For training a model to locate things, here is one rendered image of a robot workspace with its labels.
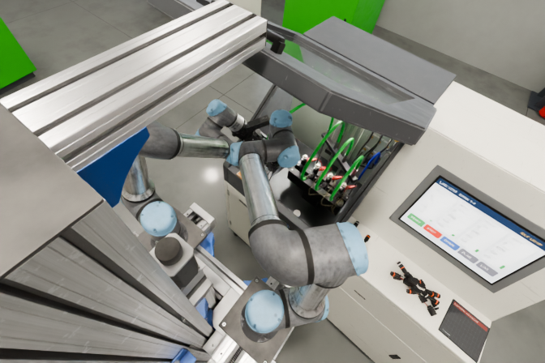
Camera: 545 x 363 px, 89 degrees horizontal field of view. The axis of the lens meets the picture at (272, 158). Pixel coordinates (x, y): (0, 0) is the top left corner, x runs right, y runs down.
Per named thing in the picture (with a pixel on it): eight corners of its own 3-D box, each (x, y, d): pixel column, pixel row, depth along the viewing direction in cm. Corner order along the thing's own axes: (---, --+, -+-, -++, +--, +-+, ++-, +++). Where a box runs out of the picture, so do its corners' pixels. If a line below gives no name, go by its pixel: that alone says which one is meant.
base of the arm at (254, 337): (263, 352, 98) (266, 352, 90) (231, 322, 103) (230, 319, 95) (288, 314, 106) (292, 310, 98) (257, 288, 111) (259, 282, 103)
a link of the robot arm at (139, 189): (139, 228, 109) (110, 121, 70) (118, 204, 114) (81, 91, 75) (166, 211, 116) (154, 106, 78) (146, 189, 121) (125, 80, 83)
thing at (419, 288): (384, 279, 123) (390, 275, 118) (395, 261, 128) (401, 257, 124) (433, 318, 115) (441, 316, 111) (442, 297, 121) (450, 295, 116)
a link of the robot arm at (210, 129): (206, 151, 110) (222, 129, 110) (188, 134, 114) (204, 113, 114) (216, 155, 118) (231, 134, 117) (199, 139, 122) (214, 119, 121)
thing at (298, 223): (228, 183, 166) (227, 168, 153) (233, 178, 168) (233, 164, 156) (311, 254, 146) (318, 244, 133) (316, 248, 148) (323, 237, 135)
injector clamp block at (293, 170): (285, 184, 165) (288, 169, 152) (295, 173, 170) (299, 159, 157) (332, 221, 153) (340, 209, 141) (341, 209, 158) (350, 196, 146)
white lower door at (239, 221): (229, 227, 222) (225, 182, 167) (231, 225, 223) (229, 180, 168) (293, 286, 200) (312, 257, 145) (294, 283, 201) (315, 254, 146)
